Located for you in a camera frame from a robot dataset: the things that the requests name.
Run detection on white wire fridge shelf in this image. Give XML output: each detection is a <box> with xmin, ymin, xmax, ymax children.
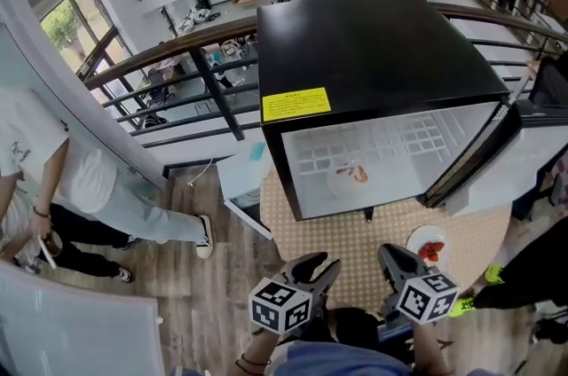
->
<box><xmin>296</xmin><ymin>116</ymin><xmax>447</xmax><ymax>176</ymax></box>

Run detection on brown cup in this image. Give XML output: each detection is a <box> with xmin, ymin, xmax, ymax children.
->
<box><xmin>43</xmin><ymin>231</ymin><xmax>63</xmax><ymax>255</ymax></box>

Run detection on brown topped black railing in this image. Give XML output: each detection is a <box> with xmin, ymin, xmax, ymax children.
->
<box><xmin>83</xmin><ymin>1</ymin><xmax>568</xmax><ymax>149</ymax></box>

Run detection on blue screen device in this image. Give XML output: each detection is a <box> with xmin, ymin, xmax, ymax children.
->
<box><xmin>376</xmin><ymin>320</ymin><xmax>414</xmax><ymax>342</ymax></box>

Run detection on black string bracelet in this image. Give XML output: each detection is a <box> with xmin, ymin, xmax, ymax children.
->
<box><xmin>234</xmin><ymin>354</ymin><xmax>272</xmax><ymax>369</ymax></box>

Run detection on person's left forearm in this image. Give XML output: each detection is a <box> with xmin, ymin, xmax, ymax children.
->
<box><xmin>234</xmin><ymin>327</ymin><xmax>285</xmax><ymax>376</ymax></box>

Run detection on black mini fridge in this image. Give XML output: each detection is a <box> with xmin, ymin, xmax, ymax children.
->
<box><xmin>256</xmin><ymin>0</ymin><xmax>568</xmax><ymax>221</ymax></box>

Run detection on yellow checkered round table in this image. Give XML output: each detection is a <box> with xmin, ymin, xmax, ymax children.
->
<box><xmin>259</xmin><ymin>169</ymin><xmax>514</xmax><ymax>313</ymax></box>

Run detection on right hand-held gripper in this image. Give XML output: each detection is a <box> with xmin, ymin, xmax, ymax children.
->
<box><xmin>377</xmin><ymin>244</ymin><xmax>460</xmax><ymax>325</ymax></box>

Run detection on striped glass partition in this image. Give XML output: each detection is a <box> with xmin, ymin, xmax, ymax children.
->
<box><xmin>0</xmin><ymin>261</ymin><xmax>165</xmax><ymax>376</ymax></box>

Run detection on person's blue white shirt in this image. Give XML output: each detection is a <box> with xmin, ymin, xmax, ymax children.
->
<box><xmin>168</xmin><ymin>341</ymin><xmax>502</xmax><ymax>376</ymax></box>

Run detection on white cable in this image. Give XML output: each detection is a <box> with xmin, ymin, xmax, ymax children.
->
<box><xmin>185</xmin><ymin>156</ymin><xmax>217</xmax><ymax>189</ymax></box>

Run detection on large window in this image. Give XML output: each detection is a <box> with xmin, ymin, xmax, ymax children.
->
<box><xmin>39</xmin><ymin>0</ymin><xmax>134</xmax><ymax>122</ymax></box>

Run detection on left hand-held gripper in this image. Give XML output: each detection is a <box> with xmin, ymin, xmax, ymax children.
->
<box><xmin>248</xmin><ymin>252</ymin><xmax>342</xmax><ymax>339</ymax></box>

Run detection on purple checkered tablecloth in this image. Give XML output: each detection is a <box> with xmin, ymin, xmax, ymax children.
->
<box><xmin>552</xmin><ymin>152</ymin><xmax>568</xmax><ymax>207</ymax></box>

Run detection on person's right forearm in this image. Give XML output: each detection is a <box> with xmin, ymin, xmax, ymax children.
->
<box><xmin>410</xmin><ymin>320</ymin><xmax>449</xmax><ymax>376</ymax></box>

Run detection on person's black trousers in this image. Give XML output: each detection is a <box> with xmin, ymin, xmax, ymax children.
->
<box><xmin>305</xmin><ymin>306</ymin><xmax>416</xmax><ymax>356</ymax></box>

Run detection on red strawberries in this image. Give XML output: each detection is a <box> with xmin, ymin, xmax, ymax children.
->
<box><xmin>419</xmin><ymin>241</ymin><xmax>445</xmax><ymax>262</ymax></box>

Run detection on white plate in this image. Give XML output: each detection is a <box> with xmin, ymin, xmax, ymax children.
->
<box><xmin>406</xmin><ymin>224</ymin><xmax>454</xmax><ymax>273</ymax></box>
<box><xmin>326</xmin><ymin>163</ymin><xmax>372</xmax><ymax>200</ymax></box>

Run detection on neon yellow shoe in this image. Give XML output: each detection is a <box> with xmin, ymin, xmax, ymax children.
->
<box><xmin>447</xmin><ymin>296</ymin><xmax>476</xmax><ymax>318</ymax></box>
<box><xmin>484</xmin><ymin>264</ymin><xmax>505</xmax><ymax>285</ymax></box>

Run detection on white floor cabinet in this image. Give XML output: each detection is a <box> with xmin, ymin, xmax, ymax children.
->
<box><xmin>216</xmin><ymin>145</ymin><xmax>274</xmax><ymax>241</ymax></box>

